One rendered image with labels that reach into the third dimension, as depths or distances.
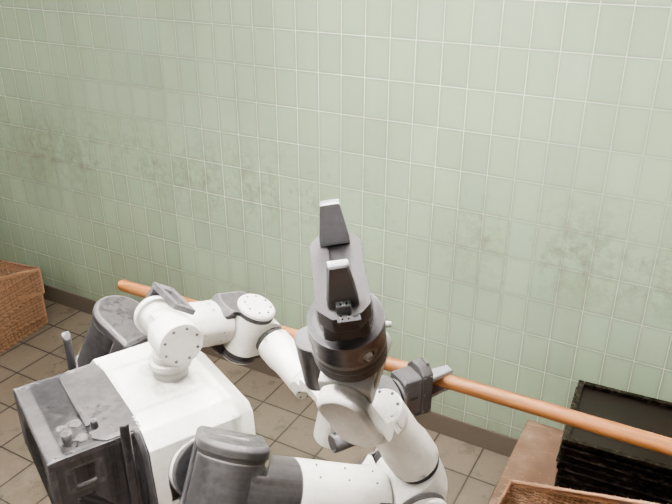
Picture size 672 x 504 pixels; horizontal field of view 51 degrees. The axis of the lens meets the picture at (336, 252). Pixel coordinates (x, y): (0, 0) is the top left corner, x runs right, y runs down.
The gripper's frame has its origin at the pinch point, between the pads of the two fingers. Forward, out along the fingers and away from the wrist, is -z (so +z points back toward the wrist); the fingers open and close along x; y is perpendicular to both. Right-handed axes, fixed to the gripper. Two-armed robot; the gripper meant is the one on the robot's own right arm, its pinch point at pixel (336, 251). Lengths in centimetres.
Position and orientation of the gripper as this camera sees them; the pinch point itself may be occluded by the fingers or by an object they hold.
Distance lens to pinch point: 70.3
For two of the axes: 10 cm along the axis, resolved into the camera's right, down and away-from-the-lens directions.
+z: 1.0, 6.6, 7.4
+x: -1.0, -7.3, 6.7
